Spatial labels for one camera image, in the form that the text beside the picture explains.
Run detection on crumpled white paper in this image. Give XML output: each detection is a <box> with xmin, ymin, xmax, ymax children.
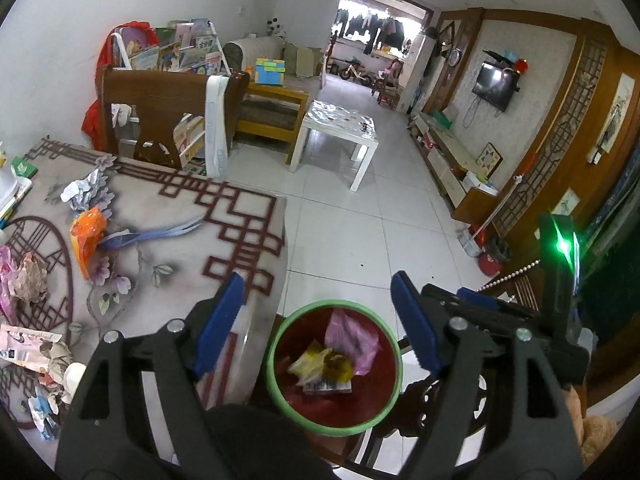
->
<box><xmin>60</xmin><ymin>169</ymin><xmax>108</xmax><ymax>211</ymax></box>

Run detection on pink foil wrapper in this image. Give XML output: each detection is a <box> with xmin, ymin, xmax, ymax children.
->
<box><xmin>0</xmin><ymin>245</ymin><xmax>23</xmax><ymax>323</ymax></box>

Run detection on wall television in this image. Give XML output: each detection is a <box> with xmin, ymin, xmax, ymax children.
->
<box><xmin>472</xmin><ymin>61</ymin><xmax>518</xmax><ymax>112</ymax></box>

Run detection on wall scroll painting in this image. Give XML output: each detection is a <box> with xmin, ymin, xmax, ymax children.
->
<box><xmin>597</xmin><ymin>72</ymin><xmax>636</xmax><ymax>153</ymax></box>

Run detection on white side table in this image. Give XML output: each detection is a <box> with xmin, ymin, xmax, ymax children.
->
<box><xmin>286</xmin><ymin>100</ymin><xmax>379</xmax><ymax>192</ymax></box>

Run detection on grey sofa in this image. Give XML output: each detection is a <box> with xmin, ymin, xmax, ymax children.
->
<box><xmin>222</xmin><ymin>35</ymin><xmax>326</xmax><ymax>81</ymax></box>

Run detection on balance bike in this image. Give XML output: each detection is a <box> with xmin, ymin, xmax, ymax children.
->
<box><xmin>339</xmin><ymin>59</ymin><xmax>375</xmax><ymax>86</ymax></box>

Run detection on colourful block toy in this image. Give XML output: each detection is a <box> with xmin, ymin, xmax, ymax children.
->
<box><xmin>252</xmin><ymin>57</ymin><xmax>287</xmax><ymax>86</ymax></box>

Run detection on crumpled brown paper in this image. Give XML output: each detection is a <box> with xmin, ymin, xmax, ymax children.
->
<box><xmin>10</xmin><ymin>252</ymin><xmax>51</xmax><ymax>303</ymax></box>

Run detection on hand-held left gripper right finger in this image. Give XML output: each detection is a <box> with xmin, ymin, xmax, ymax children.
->
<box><xmin>391</xmin><ymin>271</ymin><xmax>587</xmax><ymax>480</ymax></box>

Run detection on crumpled grey paper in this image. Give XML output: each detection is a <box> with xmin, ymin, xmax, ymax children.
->
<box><xmin>37</xmin><ymin>342</ymin><xmax>76</xmax><ymax>391</ymax></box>

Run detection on wooden television cabinet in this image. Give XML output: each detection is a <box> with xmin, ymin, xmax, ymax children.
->
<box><xmin>407</xmin><ymin>110</ymin><xmax>501</xmax><ymax>223</ymax></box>

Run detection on pink and white packet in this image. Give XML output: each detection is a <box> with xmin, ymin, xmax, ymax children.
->
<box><xmin>0</xmin><ymin>323</ymin><xmax>63</xmax><ymax>373</ymax></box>

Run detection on white book rack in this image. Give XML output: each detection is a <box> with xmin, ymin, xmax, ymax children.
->
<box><xmin>110</xmin><ymin>17</ymin><xmax>236</xmax><ymax>176</ymax></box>

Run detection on geometric puzzle board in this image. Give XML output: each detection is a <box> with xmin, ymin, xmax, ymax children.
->
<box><xmin>475</xmin><ymin>142</ymin><xmax>503</xmax><ymax>178</ymax></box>

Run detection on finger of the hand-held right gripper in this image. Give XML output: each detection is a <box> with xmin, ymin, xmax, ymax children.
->
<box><xmin>421</xmin><ymin>284</ymin><xmax>545</xmax><ymax>343</ymax></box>

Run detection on orange snack bag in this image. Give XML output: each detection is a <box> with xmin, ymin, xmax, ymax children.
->
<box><xmin>69</xmin><ymin>206</ymin><xmax>108</xmax><ymax>281</ymax></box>

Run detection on light wooden bench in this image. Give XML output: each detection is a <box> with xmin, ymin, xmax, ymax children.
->
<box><xmin>235</xmin><ymin>82</ymin><xmax>310</xmax><ymax>143</ymax></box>

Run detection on white mop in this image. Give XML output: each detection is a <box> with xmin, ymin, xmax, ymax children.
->
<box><xmin>457</xmin><ymin>157</ymin><xmax>538</xmax><ymax>256</ymax></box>

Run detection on red round stool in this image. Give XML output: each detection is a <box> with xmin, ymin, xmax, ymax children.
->
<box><xmin>475</xmin><ymin>237</ymin><xmax>511</xmax><ymax>278</ymax></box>

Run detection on yellow crumpled wrapper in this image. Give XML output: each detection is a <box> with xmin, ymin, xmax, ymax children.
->
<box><xmin>287</xmin><ymin>340</ymin><xmax>353</xmax><ymax>393</ymax></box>

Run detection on hanging dark clothes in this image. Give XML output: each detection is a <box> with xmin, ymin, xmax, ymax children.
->
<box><xmin>334</xmin><ymin>7</ymin><xmax>416</xmax><ymax>56</ymax></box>

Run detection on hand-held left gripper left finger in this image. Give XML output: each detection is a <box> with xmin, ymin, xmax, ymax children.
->
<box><xmin>54</xmin><ymin>272</ymin><xmax>246</xmax><ymax>480</ymax></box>

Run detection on small wooden chair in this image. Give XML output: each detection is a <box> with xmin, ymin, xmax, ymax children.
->
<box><xmin>372</xmin><ymin>57</ymin><xmax>406</xmax><ymax>108</ymax></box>

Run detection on long white paper strip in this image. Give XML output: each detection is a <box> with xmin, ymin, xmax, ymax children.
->
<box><xmin>204</xmin><ymin>74</ymin><xmax>231</xmax><ymax>180</ymax></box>

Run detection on pink plastic bag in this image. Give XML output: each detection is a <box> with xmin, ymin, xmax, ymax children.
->
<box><xmin>325</xmin><ymin>310</ymin><xmax>379</xmax><ymax>376</ymax></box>

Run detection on person's dark clothing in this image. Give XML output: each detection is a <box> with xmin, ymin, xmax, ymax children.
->
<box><xmin>205</xmin><ymin>405</ymin><xmax>341</xmax><ymax>480</ymax></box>

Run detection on red cloth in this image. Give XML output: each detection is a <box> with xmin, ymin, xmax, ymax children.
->
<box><xmin>82</xmin><ymin>21</ymin><xmax>151</xmax><ymax>148</ymax></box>

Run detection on red bin with green rim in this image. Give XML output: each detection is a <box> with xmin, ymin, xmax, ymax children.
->
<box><xmin>266</xmin><ymin>299</ymin><xmax>403</xmax><ymax>436</ymax></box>

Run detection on blue and white wrapper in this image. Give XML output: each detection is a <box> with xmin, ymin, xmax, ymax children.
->
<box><xmin>27</xmin><ymin>392</ymin><xmax>63</xmax><ymax>441</ymax></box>

